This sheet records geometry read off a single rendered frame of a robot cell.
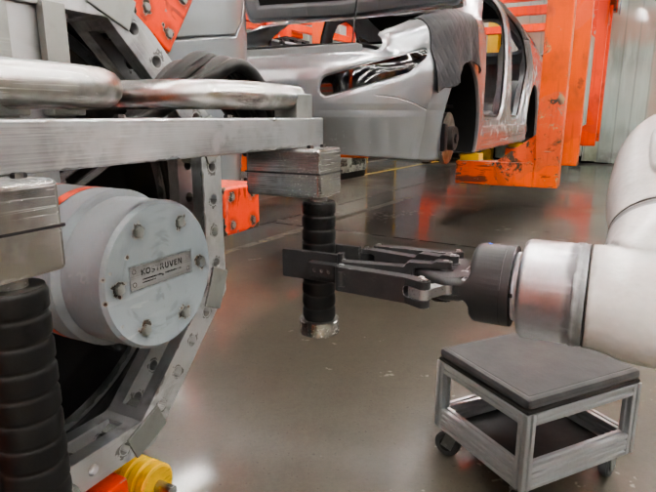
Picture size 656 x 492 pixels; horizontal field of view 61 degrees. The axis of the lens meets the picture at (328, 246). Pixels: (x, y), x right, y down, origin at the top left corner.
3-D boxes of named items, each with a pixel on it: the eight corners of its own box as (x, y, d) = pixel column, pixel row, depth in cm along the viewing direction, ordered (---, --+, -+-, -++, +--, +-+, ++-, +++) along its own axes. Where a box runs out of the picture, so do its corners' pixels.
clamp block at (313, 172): (271, 188, 64) (270, 142, 62) (342, 193, 59) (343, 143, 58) (245, 194, 59) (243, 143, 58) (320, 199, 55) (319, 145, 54)
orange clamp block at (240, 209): (183, 232, 81) (222, 223, 89) (225, 237, 78) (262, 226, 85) (180, 184, 79) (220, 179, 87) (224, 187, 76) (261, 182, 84)
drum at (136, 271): (73, 294, 64) (61, 173, 61) (221, 325, 55) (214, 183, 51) (-55, 336, 52) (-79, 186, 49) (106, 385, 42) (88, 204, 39)
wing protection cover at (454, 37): (434, 97, 366) (438, 15, 354) (481, 97, 353) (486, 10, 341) (397, 93, 305) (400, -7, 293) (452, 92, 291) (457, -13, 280)
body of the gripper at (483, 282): (506, 341, 48) (404, 323, 52) (521, 310, 55) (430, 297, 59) (512, 257, 46) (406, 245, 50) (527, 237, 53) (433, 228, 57)
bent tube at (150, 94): (173, 119, 67) (167, 26, 65) (312, 119, 58) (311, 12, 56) (42, 119, 52) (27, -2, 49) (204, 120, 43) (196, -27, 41)
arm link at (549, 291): (583, 327, 53) (518, 317, 55) (594, 234, 51) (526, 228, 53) (577, 364, 45) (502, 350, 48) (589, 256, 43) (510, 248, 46)
